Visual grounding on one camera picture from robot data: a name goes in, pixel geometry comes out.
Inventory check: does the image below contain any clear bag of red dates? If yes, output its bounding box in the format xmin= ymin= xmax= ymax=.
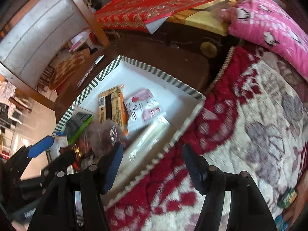
xmin=79 ymin=120 xmax=128 ymax=159

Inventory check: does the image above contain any brown patterned cloth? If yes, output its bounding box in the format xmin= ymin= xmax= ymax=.
xmin=49 ymin=53 xmax=85 ymax=90

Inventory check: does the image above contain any striped cardboard box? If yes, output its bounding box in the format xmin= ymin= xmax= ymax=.
xmin=46 ymin=55 xmax=206 ymax=210

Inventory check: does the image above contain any floral plush blanket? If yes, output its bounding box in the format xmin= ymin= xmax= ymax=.
xmin=103 ymin=46 xmax=308 ymax=231

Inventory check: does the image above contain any pink penguin print quilt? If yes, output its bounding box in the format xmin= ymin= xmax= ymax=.
xmin=221 ymin=0 xmax=308 ymax=81

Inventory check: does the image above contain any blue snack packet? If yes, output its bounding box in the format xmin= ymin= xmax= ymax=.
xmin=274 ymin=214 xmax=290 ymax=230

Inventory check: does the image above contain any dark red snack packet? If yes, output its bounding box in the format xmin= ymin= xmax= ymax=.
xmin=70 ymin=143 xmax=87 ymax=171

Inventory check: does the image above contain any dark wooden chest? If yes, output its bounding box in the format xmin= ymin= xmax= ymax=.
xmin=55 ymin=0 xmax=237 ymax=126

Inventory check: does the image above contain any pale green snack packet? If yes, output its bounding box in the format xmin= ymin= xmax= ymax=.
xmin=129 ymin=115 xmax=171 ymax=162

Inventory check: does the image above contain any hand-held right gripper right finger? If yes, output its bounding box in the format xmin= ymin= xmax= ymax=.
xmin=182 ymin=143 xmax=276 ymax=231

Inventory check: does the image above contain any red embroidered cloth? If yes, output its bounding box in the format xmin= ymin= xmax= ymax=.
xmin=93 ymin=0 xmax=227 ymax=34

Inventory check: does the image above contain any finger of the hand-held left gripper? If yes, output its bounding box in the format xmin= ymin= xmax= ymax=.
xmin=6 ymin=135 xmax=55 ymax=172
xmin=40 ymin=150 xmax=78 ymax=177

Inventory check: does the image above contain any orange snack packet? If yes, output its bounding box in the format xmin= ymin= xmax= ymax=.
xmin=97 ymin=84 xmax=129 ymax=135

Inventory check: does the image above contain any green and black snack packet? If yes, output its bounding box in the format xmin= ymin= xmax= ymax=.
xmin=64 ymin=112 xmax=94 ymax=142

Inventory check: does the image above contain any dark green snack packet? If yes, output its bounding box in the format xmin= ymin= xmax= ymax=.
xmin=277 ymin=188 xmax=299 ymax=208

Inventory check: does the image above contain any dark long packet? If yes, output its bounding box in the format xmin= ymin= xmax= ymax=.
xmin=76 ymin=55 xmax=105 ymax=88

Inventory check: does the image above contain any white strawberry print snack packet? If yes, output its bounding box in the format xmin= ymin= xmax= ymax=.
xmin=123 ymin=89 xmax=167 ymax=131

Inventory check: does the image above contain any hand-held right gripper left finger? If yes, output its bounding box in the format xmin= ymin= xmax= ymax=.
xmin=28 ymin=142 xmax=124 ymax=231

